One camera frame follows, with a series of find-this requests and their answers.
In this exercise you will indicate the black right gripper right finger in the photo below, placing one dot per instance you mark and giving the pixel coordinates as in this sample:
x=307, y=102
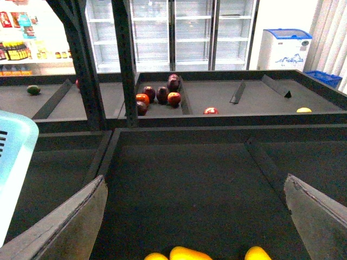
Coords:
x=319, y=220

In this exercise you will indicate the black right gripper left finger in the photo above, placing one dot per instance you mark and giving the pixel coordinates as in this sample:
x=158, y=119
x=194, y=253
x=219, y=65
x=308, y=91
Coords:
x=68, y=232

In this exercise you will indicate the yellow mango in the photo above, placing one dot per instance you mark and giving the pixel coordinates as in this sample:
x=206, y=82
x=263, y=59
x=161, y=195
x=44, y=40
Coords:
x=182, y=253
x=155, y=256
x=257, y=253

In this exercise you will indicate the light blue plastic basket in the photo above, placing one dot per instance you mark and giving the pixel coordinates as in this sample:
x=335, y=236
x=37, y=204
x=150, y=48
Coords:
x=19, y=135

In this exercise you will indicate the lone green avocado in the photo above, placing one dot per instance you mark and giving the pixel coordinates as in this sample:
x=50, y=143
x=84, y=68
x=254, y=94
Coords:
x=33, y=90

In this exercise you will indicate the yellow fruit far right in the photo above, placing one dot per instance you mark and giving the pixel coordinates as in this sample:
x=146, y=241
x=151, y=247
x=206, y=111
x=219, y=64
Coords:
x=304, y=110

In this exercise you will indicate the blue crate left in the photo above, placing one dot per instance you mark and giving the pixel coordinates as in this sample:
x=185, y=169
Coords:
x=329, y=79

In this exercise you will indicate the red apple alone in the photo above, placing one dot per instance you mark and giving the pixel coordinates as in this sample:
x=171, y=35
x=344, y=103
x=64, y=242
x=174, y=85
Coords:
x=211, y=110

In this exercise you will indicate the dark red apple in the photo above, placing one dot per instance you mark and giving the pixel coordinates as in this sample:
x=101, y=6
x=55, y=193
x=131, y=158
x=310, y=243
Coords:
x=162, y=95

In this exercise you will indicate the white chest freezer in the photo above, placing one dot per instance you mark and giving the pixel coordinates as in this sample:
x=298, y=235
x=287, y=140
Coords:
x=283, y=49

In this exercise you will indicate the glass door refrigerator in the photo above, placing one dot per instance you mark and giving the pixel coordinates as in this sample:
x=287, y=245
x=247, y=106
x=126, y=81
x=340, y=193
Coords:
x=192, y=35

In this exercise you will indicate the black shelf post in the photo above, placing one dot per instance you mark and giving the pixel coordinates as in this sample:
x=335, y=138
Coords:
x=123, y=30

